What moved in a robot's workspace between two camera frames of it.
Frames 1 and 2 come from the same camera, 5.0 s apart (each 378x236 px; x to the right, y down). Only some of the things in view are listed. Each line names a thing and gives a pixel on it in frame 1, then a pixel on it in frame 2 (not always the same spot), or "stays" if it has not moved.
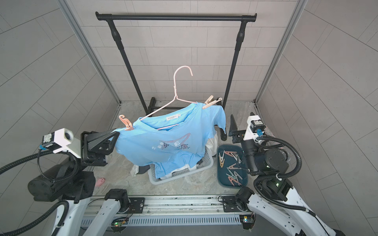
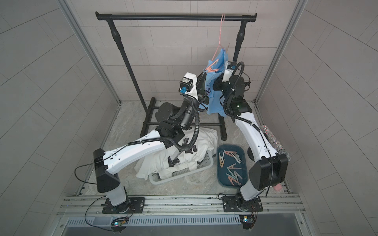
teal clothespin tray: (232, 171) stays
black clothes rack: (149, 105) stays
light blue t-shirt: (174, 143) -> (216, 66)
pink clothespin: (128, 125) -> (209, 69)
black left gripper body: (87, 162) -> (199, 96)
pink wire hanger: (175, 97) -> (219, 35)
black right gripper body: (251, 151) -> (227, 89)
